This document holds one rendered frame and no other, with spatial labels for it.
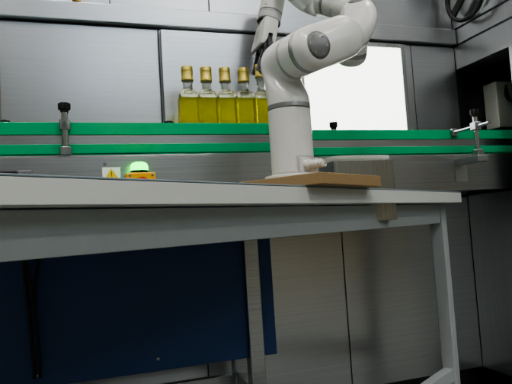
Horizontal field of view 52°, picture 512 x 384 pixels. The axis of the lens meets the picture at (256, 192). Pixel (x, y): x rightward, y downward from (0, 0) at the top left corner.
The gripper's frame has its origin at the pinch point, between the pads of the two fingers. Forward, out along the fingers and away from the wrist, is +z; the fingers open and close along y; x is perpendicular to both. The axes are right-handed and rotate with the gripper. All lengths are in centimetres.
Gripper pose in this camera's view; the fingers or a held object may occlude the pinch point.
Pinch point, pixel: (260, 67)
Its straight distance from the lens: 167.1
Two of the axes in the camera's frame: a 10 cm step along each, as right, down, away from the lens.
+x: 9.3, 2.2, 3.0
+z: -1.8, 9.7, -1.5
